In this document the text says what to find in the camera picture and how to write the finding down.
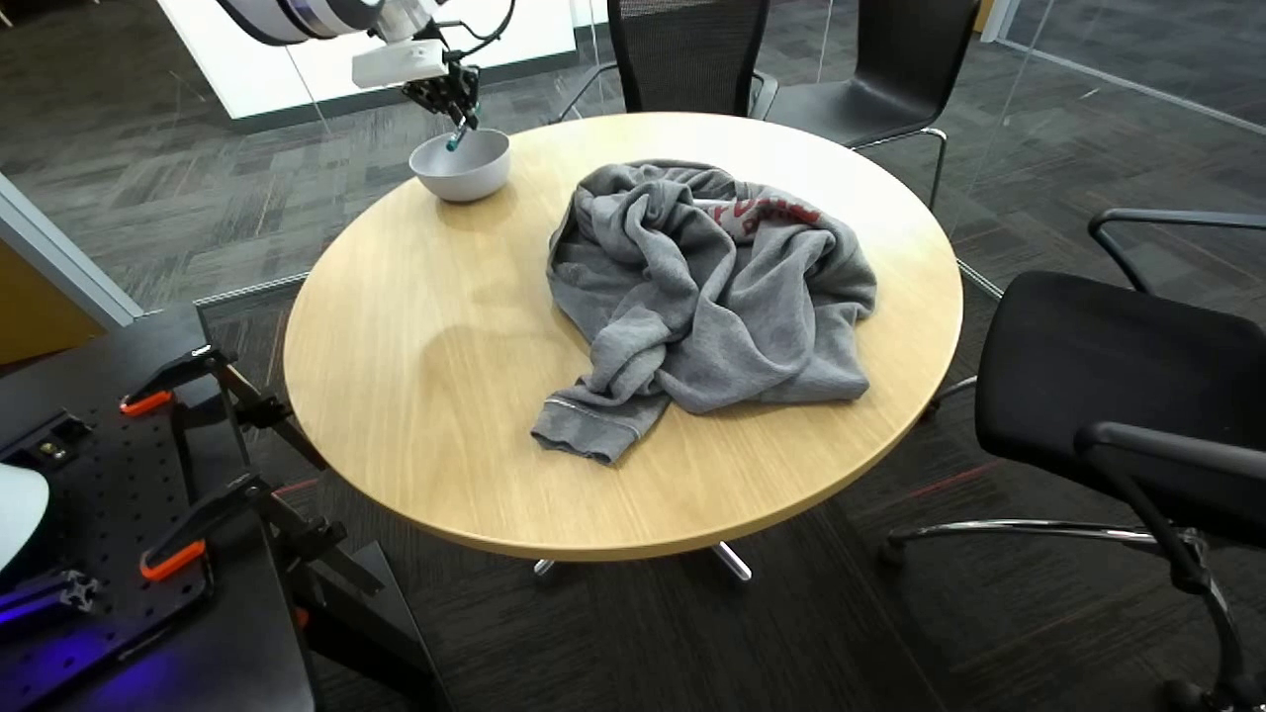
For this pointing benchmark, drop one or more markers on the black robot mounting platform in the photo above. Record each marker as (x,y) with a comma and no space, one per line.
(144,499)

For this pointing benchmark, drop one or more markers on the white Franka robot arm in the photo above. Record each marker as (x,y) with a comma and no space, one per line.
(300,14)

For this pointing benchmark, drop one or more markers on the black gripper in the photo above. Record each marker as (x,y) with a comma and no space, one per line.
(444,87)

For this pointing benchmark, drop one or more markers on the light grey round bowl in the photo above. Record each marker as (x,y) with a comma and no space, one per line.
(460,180)

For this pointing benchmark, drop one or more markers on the teal capped whiteboard marker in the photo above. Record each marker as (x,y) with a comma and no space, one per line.
(457,137)

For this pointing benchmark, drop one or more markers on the chrome table base feet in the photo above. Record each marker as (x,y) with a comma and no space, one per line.
(733,561)

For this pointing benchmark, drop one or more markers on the crumpled grey hoodie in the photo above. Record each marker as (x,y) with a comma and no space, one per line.
(715,302)

